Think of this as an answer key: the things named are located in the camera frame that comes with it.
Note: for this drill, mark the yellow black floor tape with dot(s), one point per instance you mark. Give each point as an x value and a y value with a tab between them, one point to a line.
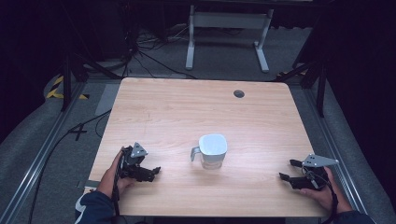
53	91

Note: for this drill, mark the white metal desk frame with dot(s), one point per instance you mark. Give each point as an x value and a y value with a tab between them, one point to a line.
229	20

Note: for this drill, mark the aluminium floor rail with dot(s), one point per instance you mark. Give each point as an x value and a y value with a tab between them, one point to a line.
37	161
334	149

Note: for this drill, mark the black tripod stand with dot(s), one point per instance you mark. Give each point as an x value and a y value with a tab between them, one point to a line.
320	87
66	77

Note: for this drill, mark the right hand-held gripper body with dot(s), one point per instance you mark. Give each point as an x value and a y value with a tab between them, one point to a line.
316	179

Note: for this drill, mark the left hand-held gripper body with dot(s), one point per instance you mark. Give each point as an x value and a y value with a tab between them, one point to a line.
133	161

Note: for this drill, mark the person's right hand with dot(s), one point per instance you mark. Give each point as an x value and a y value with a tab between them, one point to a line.
330	196

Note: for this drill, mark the person's left hand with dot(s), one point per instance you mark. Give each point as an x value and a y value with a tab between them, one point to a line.
109	182

